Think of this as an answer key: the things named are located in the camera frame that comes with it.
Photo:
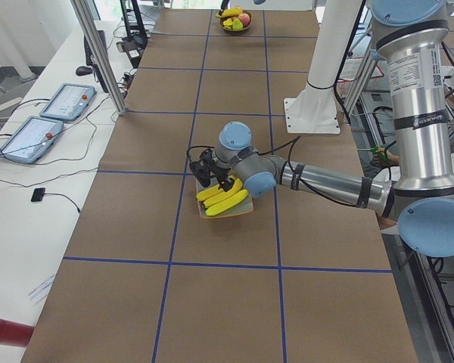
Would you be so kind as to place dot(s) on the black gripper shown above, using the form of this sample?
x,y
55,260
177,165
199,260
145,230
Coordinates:
x,y
222,174

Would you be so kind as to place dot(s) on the yellow banana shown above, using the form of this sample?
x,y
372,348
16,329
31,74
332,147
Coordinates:
x,y
230,12
221,203
205,194
222,195

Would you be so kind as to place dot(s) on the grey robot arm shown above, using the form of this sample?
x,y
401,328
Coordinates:
x,y
408,35

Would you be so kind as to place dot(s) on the grey square plate orange rim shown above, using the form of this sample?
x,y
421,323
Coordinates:
x,y
246,206

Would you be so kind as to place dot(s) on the woven fruit basket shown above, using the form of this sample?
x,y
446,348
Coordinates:
x,y
231,31

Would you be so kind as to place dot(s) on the brown paper table mat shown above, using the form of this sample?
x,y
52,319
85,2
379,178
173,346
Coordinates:
x,y
145,279

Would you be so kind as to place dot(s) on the person in white shirt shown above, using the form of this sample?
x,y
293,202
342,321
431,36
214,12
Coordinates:
x,y
383,158

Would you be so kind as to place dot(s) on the pink apple left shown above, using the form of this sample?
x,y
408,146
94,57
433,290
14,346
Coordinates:
x,y
244,19

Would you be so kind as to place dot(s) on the blue teach pendant far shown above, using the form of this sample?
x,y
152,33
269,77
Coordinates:
x,y
69,102

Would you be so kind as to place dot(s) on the blue teach pendant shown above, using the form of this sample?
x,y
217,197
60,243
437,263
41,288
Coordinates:
x,y
32,140
69,102

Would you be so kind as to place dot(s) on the black computer mouse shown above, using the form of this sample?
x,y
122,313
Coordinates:
x,y
84,70

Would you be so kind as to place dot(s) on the small black box device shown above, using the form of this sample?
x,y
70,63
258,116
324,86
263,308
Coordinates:
x,y
37,195

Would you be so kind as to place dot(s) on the blue teach pendant near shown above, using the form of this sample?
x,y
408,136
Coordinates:
x,y
32,140

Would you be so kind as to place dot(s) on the red cylinder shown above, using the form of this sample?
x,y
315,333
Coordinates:
x,y
15,334

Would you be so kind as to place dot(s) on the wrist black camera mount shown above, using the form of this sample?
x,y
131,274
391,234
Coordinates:
x,y
200,168

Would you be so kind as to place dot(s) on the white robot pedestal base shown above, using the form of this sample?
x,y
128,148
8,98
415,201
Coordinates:
x,y
314,110

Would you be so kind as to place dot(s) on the aluminium frame post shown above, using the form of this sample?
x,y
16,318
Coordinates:
x,y
99,55

